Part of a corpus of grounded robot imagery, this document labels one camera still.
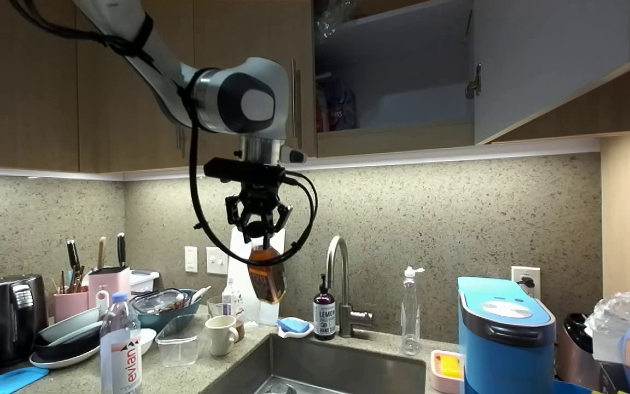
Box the chrome sink faucet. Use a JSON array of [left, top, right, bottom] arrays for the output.
[[325, 236, 374, 337]]

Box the white power outlet plate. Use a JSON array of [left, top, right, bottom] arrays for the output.
[[185, 245, 197, 274]]

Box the white cutting board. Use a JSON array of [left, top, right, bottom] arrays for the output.
[[227, 230, 280, 326]]

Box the pink knife block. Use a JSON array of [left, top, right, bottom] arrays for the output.
[[53, 267, 132, 322]]

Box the cream ceramic mug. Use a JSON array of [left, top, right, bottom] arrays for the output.
[[207, 314, 243, 356]]

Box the blue cap water bottle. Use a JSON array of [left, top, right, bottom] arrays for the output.
[[102, 292, 143, 394]]

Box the pink sponge tray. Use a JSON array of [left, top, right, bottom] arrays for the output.
[[432, 349, 465, 394]]

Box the small clear water bottle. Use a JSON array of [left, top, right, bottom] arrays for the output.
[[222, 279, 236, 316]]

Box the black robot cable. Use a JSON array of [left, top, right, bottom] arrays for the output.
[[6, 0, 322, 269]]

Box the small wall outlet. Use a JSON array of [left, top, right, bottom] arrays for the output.
[[511, 264, 540, 297]]

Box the blue coffee machine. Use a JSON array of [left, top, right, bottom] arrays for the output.
[[457, 275, 557, 394]]

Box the dark soap pump bottle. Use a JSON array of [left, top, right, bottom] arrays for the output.
[[313, 282, 337, 339]]

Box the brown glass bottle black cap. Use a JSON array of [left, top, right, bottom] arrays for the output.
[[248, 247, 287, 304]]

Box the stainless steel sink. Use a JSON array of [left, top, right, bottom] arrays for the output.
[[202, 335, 427, 394]]

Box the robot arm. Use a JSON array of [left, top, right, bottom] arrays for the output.
[[72, 0, 291, 245]]

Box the clear plastic container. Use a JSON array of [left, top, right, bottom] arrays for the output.
[[155, 324, 202, 365]]

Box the clear spray bottle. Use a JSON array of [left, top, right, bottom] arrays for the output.
[[401, 267, 422, 356]]

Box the open cabinet door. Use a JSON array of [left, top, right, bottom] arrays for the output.
[[472, 0, 630, 143]]

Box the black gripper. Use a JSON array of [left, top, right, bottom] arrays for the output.
[[203, 157, 297, 249]]

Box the teal dish rack basin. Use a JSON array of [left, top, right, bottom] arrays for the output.
[[130, 287, 208, 331]]

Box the white light switch plate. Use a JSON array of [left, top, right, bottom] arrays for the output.
[[207, 247, 227, 275]]

